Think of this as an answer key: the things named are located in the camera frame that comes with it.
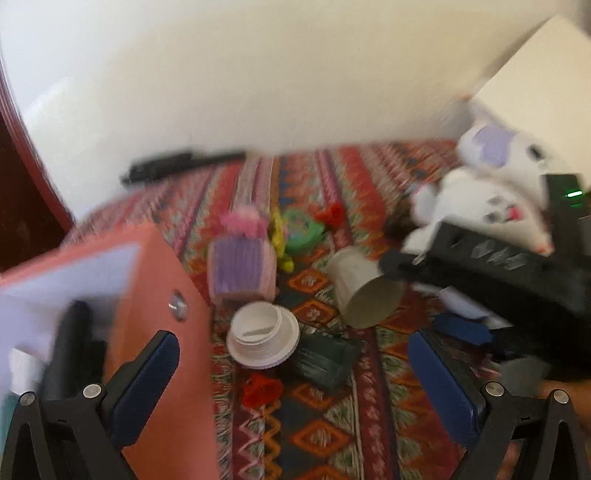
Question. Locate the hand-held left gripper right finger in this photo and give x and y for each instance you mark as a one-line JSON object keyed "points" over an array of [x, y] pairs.
{"points": [[443, 383]]}

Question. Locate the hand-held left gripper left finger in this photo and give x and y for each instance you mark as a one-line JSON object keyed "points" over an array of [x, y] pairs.
{"points": [[147, 383]]}

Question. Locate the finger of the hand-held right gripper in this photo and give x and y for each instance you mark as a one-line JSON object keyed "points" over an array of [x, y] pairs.
{"points": [[461, 330], [406, 267]]}

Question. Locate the white paper scrap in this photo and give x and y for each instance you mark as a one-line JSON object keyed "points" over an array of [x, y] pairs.
{"points": [[471, 307]]}

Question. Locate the orange storage container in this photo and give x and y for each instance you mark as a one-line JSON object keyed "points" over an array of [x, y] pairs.
{"points": [[184, 415]]}

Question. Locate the black knit glove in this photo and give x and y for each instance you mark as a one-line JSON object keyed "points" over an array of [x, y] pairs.
{"points": [[69, 346]]}

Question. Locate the dark brown bead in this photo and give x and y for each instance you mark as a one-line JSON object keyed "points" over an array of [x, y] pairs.
{"points": [[399, 227]]}

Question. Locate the beige paper cup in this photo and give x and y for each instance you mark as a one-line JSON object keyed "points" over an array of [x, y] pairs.
{"points": [[351, 277]]}

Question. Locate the white plush toy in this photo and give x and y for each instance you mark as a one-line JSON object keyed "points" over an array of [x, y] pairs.
{"points": [[480, 203]]}

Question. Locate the small red bow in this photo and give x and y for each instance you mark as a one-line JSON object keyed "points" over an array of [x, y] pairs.
{"points": [[330, 216]]}

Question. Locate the patterned woven blanket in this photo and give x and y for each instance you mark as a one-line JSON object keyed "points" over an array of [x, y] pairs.
{"points": [[351, 415]]}

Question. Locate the green plastic toy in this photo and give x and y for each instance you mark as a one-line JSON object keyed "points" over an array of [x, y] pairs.
{"points": [[302, 230]]}

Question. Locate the red fuzzy toy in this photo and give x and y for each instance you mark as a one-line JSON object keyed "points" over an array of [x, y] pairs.
{"points": [[261, 390]]}

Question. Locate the dark green glass jar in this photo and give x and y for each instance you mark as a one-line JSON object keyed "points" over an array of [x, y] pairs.
{"points": [[323, 357]]}

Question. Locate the yellow plastic toy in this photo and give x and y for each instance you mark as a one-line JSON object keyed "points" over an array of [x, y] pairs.
{"points": [[279, 240]]}

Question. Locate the purple knitted flower pot toy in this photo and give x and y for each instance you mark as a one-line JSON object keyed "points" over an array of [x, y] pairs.
{"points": [[240, 267]]}

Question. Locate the white cardboard box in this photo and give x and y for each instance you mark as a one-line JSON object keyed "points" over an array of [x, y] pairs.
{"points": [[545, 92]]}

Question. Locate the dark wooden furniture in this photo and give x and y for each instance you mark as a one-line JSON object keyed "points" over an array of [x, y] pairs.
{"points": [[23, 207]]}

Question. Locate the black pen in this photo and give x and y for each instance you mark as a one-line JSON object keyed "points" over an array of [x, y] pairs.
{"points": [[184, 161]]}

